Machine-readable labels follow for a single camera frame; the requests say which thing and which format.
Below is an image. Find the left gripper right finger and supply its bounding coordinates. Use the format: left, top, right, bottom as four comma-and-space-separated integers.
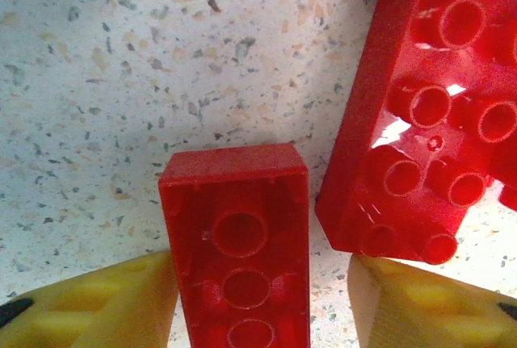
347, 255, 517, 348

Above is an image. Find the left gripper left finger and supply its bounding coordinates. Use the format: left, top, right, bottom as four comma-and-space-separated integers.
0, 249, 179, 348

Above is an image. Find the red lego brick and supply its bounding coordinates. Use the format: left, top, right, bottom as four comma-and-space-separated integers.
158, 141, 312, 348
314, 0, 517, 266

